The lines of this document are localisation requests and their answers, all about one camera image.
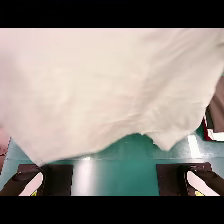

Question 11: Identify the heap of clothes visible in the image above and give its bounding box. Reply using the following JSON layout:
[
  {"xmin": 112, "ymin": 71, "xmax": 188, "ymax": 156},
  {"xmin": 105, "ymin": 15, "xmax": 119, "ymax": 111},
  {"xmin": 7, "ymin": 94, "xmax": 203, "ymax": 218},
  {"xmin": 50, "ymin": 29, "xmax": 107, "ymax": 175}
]
[{"xmin": 201, "ymin": 75, "xmax": 224, "ymax": 143}]

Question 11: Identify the white T-shirt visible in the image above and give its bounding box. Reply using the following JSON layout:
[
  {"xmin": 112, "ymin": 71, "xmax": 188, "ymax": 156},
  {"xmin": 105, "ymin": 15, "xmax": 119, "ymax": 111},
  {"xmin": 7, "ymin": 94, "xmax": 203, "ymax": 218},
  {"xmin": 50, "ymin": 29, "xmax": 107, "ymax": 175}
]
[{"xmin": 0, "ymin": 27, "xmax": 224, "ymax": 167}]

